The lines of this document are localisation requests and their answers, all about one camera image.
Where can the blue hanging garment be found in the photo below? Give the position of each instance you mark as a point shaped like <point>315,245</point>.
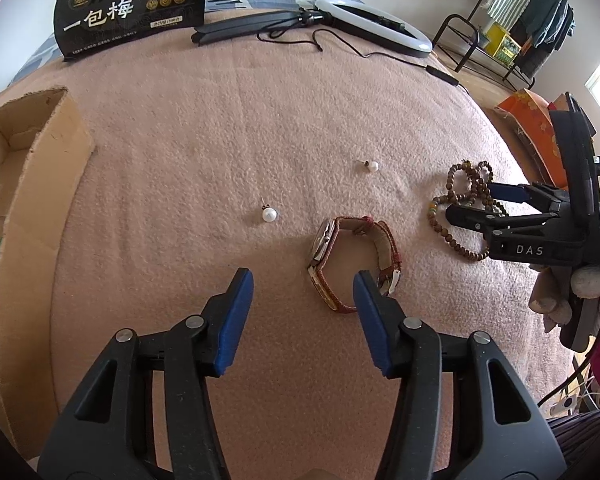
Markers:
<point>566,20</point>

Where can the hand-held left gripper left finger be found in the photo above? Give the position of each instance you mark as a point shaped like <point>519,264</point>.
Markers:
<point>235,320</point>

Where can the person's dark patterned clothing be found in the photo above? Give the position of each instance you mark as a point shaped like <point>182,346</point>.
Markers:
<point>585,445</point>

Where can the white power strip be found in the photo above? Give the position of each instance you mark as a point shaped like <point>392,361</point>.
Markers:
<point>565,403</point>

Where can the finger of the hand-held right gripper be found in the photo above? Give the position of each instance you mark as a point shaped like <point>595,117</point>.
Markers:
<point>507,191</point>
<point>472,216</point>

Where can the dark grey hanging jacket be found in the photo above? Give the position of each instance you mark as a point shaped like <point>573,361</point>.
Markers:
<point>545,10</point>

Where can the black metal clothes rack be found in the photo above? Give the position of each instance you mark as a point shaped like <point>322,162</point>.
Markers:
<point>450,20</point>

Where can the tan fleece blanket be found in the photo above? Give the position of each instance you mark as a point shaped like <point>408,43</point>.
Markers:
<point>230,125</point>

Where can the black snack bag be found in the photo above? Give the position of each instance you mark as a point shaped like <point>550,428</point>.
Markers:
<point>130,10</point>

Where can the black folded tripod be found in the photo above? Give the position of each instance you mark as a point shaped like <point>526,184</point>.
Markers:
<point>240,27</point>

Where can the person's right hand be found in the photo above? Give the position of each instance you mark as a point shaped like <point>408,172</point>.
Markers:
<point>550,305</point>

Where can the cardboard box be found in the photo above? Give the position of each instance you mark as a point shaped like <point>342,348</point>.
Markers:
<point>35,210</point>

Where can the white pearl earring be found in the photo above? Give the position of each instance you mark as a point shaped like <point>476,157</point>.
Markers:
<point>373,165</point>
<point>270,215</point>

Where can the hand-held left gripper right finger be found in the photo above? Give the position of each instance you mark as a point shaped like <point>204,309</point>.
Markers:
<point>375,325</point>

